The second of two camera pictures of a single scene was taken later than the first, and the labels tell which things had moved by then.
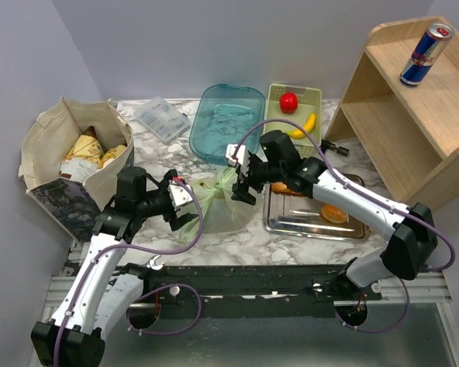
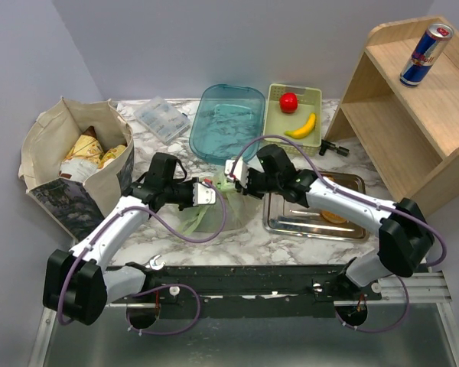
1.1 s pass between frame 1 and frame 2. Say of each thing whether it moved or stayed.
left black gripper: moved
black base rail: stayed
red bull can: stayed
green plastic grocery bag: stayed
